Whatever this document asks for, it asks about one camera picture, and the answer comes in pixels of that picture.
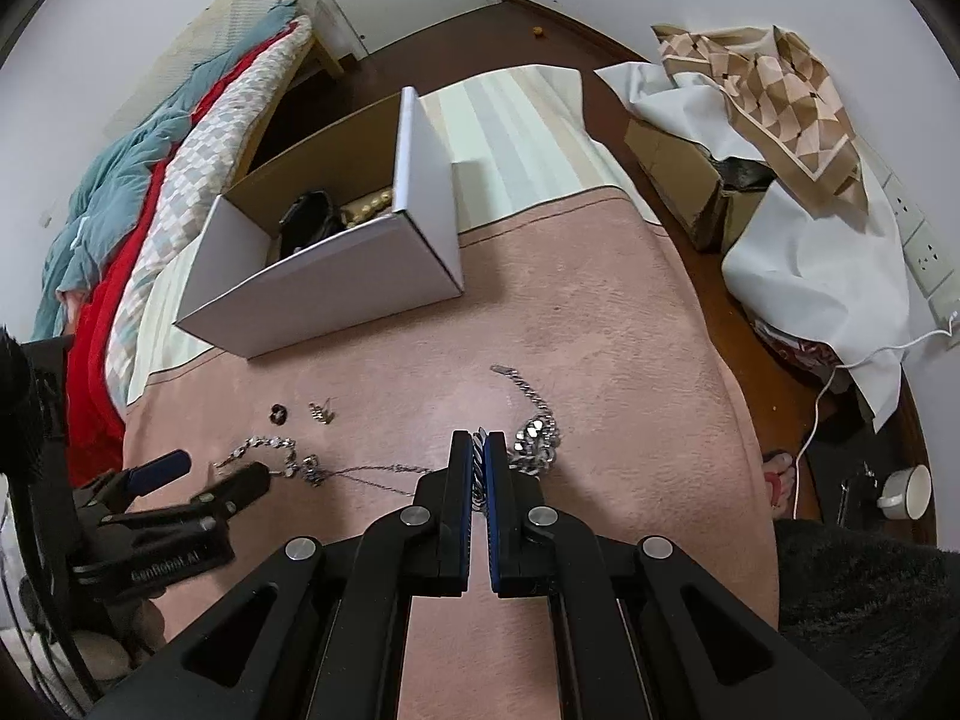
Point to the white cardboard box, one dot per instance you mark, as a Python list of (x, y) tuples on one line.
[(337, 277)]

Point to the dark fuzzy clothing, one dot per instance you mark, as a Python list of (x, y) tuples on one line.
[(862, 615)]

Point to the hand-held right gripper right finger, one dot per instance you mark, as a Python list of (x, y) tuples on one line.
[(493, 480)]

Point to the white power strip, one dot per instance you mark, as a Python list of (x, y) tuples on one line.
[(926, 240)]

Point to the brown cardboard box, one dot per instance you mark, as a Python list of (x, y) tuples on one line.
[(675, 165)]

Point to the person's foot in slipper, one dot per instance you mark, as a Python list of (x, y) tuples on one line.
[(780, 480)]

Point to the checkered quilt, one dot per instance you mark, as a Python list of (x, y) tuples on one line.
[(202, 157)]

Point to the small silver earrings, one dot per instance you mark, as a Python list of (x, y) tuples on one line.
[(321, 412)]

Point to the pink blanket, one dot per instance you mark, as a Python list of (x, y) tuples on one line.
[(600, 315)]

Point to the white cloth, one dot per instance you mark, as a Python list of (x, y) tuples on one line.
[(810, 270)]

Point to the teal duvet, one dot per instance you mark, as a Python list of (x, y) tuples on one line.
[(120, 165)]

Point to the brown diamond patterned cloth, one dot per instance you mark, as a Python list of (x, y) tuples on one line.
[(772, 90)]

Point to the gold bead jewellery in box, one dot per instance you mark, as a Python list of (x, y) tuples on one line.
[(367, 206)]

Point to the white cup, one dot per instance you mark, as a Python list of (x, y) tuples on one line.
[(907, 491)]

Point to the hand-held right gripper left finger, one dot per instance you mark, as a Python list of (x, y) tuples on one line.
[(461, 480)]

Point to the folded bedding pile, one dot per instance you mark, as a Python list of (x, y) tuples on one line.
[(97, 330)]

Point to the black jewelry piece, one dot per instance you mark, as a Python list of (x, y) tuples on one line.
[(307, 217)]

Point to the red patterned bag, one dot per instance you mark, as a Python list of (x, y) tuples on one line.
[(795, 349)]

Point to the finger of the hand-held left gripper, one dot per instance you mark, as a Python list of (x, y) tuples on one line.
[(240, 486), (161, 467)]

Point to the wooden bed frame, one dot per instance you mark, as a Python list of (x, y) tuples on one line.
[(319, 52)]

